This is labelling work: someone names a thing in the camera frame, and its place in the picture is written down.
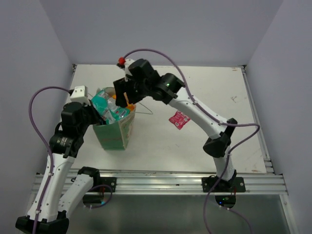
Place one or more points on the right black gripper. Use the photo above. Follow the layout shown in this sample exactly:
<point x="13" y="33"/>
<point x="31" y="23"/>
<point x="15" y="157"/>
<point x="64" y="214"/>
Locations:
<point x="122" y="86"/>

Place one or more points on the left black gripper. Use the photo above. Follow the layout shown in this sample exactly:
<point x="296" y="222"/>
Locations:
<point x="95" y="118"/>

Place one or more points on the orange yellow snack packet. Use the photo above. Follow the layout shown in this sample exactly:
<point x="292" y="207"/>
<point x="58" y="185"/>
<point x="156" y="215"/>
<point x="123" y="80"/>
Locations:
<point x="130" y="106"/>

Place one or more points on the teal candy packet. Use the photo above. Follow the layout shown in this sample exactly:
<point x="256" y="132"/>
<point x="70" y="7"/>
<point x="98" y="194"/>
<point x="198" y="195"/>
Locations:
<point x="104" y="101"/>

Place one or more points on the green paper bag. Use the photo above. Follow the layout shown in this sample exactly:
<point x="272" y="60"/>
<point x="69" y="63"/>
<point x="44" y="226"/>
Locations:
<point x="115" y="136"/>

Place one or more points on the pink snack packet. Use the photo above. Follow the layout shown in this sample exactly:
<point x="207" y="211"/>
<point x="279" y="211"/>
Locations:
<point x="179" y="120"/>

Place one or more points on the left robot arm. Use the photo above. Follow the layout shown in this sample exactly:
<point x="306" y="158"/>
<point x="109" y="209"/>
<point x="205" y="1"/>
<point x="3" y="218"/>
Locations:
<point x="51" y="209"/>

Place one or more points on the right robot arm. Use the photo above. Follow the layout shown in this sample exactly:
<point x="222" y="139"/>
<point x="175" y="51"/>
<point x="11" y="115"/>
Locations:
<point x="219" y="131"/>

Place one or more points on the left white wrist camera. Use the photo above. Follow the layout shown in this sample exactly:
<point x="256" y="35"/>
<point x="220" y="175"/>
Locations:
<point x="80" y="94"/>

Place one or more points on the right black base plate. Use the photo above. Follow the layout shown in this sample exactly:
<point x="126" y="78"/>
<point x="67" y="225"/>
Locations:
<point x="221" y="185"/>

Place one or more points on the aluminium mounting rail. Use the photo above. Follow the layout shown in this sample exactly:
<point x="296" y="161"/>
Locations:
<point x="189" y="183"/>

